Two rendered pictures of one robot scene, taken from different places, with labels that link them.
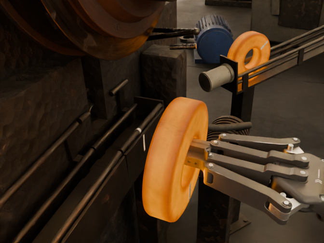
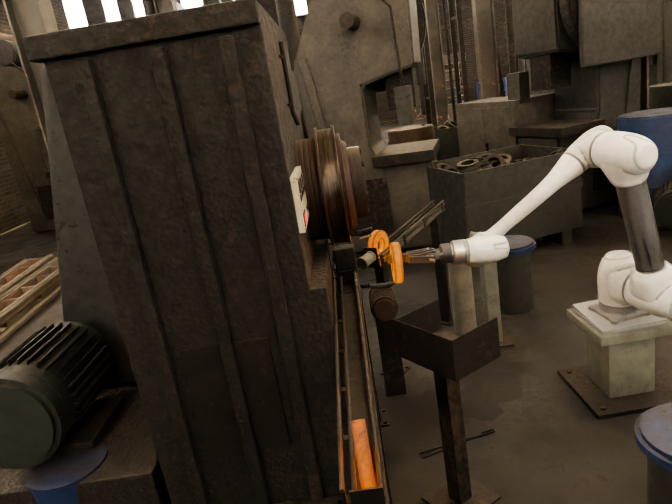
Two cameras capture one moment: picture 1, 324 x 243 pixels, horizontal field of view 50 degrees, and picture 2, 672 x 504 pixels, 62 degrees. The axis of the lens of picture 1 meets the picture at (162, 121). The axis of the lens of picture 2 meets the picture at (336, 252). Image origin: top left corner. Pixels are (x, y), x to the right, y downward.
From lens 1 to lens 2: 172 cm
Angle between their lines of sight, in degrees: 25
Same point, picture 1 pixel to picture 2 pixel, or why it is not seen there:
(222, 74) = (369, 256)
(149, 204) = (397, 271)
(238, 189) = (420, 259)
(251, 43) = (379, 236)
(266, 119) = not seen: hidden behind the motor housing
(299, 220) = not seen: hidden behind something
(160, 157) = (397, 255)
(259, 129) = not seen: hidden behind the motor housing
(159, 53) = (343, 248)
